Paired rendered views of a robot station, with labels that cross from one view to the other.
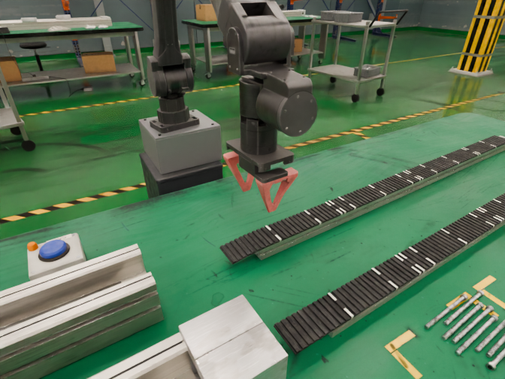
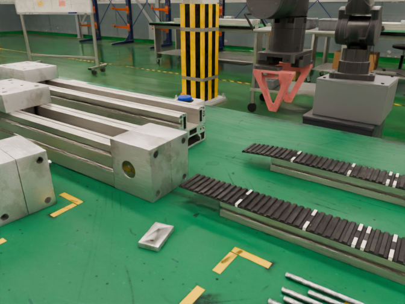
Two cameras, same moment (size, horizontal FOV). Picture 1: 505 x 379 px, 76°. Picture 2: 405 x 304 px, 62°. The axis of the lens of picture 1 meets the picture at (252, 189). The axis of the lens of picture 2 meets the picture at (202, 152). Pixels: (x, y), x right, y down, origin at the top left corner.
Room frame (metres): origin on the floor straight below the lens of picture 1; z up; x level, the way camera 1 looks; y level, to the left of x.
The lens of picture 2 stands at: (0.09, -0.51, 1.08)
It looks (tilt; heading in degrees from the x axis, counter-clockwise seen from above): 23 degrees down; 66
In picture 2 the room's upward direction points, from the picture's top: straight up
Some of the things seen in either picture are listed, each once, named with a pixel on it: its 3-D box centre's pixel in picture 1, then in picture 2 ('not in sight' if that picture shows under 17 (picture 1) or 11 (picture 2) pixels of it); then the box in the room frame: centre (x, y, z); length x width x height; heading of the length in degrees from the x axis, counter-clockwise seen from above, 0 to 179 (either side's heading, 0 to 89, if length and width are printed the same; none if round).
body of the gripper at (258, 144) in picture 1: (258, 136); (287, 39); (0.47, -0.01, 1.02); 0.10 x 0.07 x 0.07; 33
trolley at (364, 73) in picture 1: (351, 53); not in sight; (4.51, -1.27, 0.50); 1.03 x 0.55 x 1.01; 35
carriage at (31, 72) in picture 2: not in sight; (28, 76); (0.02, 0.71, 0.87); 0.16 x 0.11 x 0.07; 122
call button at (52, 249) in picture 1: (53, 250); (184, 99); (0.41, 0.33, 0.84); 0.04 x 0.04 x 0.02
